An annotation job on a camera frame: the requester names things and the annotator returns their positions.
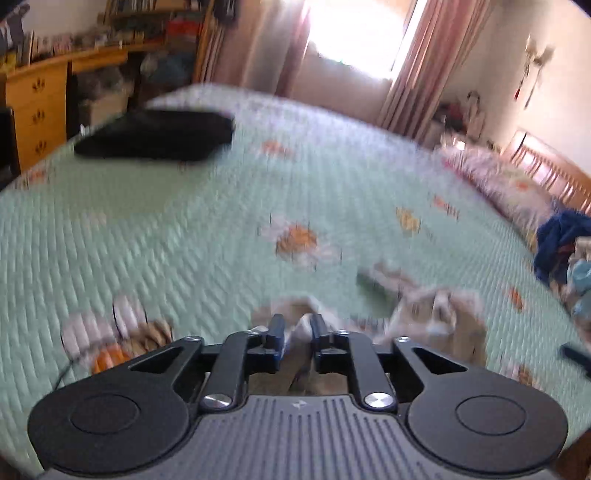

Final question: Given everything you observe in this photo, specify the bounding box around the floral pillow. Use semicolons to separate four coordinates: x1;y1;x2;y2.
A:
437;146;565;240

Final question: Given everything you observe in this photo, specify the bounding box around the yellow wooden desk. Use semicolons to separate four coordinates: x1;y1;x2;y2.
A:
1;42;164;173

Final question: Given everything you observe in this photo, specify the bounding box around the light blue garment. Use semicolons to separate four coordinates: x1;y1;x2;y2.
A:
567;260;590;321

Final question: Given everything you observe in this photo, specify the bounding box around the green quilted bee bedspread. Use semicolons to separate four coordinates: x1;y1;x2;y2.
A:
1;85;590;475

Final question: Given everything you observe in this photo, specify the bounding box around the pink curtain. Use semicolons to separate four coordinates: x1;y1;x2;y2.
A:
212;1;311;98
377;1;493;143

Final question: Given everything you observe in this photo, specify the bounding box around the pink curtain left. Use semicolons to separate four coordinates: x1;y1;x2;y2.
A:
212;1;311;98

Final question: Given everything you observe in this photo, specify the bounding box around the pink curtain right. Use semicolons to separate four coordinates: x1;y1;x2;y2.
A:
377;1;493;143

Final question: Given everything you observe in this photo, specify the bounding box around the wooden headboard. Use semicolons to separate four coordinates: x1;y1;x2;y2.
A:
502;128;591;215

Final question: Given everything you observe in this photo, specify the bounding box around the wooden bookshelf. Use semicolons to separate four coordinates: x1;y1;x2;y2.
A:
99;1;216;83

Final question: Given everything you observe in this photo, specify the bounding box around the black folded garment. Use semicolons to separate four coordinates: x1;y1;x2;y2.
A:
74;109;235;163

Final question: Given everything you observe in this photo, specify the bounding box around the white letter-print shirt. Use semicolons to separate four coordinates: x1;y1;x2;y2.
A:
249;262;487;395

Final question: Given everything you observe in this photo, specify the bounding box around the navy blue garment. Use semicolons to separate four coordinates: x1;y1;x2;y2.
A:
533;209;590;286

